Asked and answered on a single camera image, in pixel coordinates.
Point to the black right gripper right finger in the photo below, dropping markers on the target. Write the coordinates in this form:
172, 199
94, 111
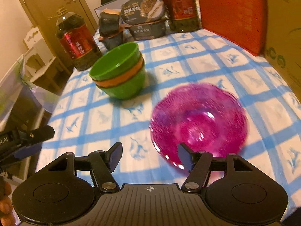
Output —
197, 164

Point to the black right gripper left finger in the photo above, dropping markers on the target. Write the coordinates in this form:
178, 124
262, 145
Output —
102, 165

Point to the large pink glass plate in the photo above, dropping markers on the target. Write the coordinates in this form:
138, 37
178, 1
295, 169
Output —
203, 117

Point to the green bowl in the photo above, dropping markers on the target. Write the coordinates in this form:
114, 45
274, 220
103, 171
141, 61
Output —
116, 61
127, 89

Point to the orange plastic bowl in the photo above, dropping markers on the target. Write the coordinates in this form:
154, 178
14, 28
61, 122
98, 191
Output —
124, 77

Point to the person left hand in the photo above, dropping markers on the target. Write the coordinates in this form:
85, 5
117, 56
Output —
7, 218

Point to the blue white checkered tablecloth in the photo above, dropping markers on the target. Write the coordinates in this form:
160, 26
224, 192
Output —
182, 67

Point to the white carved side table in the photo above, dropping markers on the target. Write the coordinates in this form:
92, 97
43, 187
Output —
42, 67

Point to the left cooking oil bottle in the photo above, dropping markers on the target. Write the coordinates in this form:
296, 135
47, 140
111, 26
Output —
76, 39

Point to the cooking oil bottle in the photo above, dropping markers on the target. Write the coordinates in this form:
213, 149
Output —
76, 39
182, 15

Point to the lower dark food cup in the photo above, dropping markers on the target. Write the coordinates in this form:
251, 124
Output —
113, 40

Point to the lower instant rice box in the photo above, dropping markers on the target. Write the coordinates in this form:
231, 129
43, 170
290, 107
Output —
149, 30

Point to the instant rice box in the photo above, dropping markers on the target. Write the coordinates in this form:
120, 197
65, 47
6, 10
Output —
135, 12
149, 30

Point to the large cardboard box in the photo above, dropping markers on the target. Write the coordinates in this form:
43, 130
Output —
282, 47

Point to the tilted dark food cup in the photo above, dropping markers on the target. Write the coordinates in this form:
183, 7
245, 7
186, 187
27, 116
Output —
108, 22

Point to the wooden door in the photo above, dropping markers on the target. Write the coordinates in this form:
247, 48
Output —
43, 14

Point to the red tote bag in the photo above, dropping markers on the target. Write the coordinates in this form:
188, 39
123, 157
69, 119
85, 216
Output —
243, 22

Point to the upper instant rice box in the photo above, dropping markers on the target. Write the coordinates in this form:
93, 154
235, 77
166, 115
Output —
135, 12

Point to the right cooking oil bottle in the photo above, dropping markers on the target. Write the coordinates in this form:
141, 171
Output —
182, 15

